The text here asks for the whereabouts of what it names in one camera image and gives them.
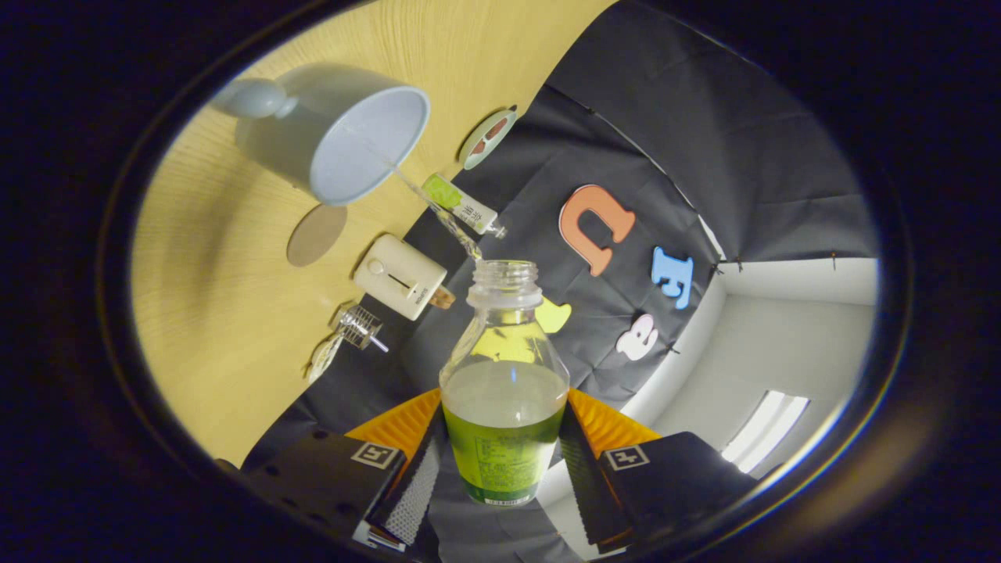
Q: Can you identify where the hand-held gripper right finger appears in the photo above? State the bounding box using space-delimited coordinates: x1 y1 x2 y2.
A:
557 389 759 548

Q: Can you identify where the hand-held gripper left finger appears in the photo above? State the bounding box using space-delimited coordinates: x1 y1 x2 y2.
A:
250 389 448 552

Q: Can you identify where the clear green-label juice bottle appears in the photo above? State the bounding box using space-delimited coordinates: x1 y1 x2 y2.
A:
439 260 571 507

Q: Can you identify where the brown round coaster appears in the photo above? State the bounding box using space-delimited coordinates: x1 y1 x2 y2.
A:
286 203 349 268

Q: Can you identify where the white cup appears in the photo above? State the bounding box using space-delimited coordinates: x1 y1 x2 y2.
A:
211 63 432 207

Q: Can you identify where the capped green tea bottle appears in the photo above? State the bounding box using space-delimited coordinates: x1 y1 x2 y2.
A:
421 173 508 239

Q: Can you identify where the white divided condiment dish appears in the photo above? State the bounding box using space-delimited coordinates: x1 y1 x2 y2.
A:
307 335 346 384

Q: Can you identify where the ceiling light panel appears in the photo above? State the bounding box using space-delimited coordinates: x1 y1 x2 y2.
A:
719 389 810 475

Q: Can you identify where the white toaster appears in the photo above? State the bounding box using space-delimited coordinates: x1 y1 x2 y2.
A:
353 233 448 321

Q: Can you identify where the wooden table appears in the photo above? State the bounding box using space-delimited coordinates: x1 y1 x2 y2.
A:
131 0 619 470

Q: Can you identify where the light green plate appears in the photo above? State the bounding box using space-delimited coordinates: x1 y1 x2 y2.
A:
458 106 518 171

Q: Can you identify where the metal wire utensil holder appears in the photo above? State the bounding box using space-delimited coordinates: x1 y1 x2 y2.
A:
338 305 384 350

